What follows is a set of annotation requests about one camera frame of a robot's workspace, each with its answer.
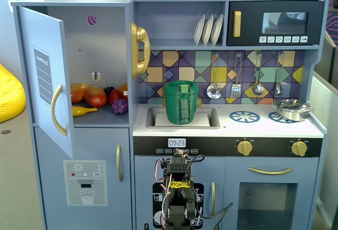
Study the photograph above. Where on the blue fridge door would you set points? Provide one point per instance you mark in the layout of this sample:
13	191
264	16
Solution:
39	37

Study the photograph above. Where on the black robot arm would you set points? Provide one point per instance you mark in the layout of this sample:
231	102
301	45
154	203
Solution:
179	165

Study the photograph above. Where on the blue dishwasher door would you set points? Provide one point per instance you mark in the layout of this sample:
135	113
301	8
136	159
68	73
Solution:
148	169

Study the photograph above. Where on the blue freezer door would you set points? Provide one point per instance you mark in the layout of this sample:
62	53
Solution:
92	145

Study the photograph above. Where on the blue oven door with window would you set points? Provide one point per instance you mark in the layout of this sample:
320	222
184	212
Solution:
232	201

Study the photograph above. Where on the black microwave door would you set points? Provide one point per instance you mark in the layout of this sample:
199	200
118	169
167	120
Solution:
248	8

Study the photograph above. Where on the green plastic cup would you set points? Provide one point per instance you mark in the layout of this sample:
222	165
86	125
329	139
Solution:
173	103

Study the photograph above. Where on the grey toy sink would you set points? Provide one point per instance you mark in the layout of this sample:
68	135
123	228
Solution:
150	121

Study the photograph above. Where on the gold toy faucet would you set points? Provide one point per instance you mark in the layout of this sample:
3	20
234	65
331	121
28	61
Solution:
198	102

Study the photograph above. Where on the steel slotted skimmer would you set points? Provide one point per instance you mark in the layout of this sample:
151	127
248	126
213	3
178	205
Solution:
214	91

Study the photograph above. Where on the orange toy fruit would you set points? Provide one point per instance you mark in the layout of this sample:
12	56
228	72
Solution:
123	88

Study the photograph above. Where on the purple toy grapes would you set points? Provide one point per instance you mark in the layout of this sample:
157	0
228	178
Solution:
120	107

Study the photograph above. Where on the red toy apple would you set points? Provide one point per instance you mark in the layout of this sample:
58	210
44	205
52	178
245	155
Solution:
114	97

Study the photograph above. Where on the dark toy blackberry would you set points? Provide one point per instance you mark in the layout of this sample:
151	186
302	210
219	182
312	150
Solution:
108	90

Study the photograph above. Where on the steel slotted spatula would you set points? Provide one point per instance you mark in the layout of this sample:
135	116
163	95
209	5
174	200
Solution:
235	91

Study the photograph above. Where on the red orange toy mango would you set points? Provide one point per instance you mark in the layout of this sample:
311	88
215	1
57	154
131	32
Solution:
95	97

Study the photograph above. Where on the gold toy telephone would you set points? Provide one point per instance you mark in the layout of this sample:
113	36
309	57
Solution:
141	33

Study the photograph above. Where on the white toy plate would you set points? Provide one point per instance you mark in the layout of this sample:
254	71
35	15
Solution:
216	30
207	30
198	30

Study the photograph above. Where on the gold stove knob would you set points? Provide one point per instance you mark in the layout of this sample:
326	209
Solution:
299	148
244	148

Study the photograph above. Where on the yellow toy banana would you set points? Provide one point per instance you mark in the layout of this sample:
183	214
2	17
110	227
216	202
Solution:
80	111

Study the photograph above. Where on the steel ladle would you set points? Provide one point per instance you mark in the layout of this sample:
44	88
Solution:
258	89

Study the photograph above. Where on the red yellow toy mango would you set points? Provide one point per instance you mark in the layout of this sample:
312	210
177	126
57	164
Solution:
77	91

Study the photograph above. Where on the blue toy play kitchen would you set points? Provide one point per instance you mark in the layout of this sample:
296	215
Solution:
264	129

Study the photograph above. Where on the steel spoon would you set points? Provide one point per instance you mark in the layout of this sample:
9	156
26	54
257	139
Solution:
278	90

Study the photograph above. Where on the steel pot with lid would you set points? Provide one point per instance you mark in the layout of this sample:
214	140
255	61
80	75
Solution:
291	109

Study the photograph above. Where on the yellow bean bag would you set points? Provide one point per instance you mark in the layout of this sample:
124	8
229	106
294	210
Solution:
10	95

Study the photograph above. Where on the dark round floor cover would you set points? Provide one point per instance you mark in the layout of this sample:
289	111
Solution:
5	132

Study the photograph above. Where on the black clamp post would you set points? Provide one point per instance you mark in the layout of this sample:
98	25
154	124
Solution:
146	226

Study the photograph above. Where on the white wall socket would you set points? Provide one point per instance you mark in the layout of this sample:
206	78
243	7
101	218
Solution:
10	4

